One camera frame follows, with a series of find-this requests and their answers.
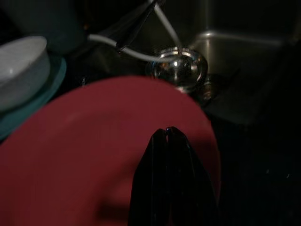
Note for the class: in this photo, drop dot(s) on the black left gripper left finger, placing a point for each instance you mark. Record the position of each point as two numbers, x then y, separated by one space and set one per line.
152 183

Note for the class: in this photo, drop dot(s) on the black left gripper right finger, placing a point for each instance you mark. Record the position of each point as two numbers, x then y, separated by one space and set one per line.
190 183

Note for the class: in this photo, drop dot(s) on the shiny steel bowl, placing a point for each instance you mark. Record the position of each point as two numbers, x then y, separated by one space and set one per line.
176 68

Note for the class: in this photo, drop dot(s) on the pink round plate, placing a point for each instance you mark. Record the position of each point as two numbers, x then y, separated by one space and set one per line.
82 153

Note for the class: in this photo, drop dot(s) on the stainless steel sink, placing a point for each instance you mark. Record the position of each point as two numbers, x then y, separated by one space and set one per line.
247 58

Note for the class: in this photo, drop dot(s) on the teal plate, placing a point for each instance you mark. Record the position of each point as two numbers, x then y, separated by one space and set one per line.
55 80

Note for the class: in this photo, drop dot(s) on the white ceramic bowl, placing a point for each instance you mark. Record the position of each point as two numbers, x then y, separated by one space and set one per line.
21 70

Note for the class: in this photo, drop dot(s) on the grey tall tumbler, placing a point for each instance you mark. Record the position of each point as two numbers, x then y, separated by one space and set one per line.
51 21

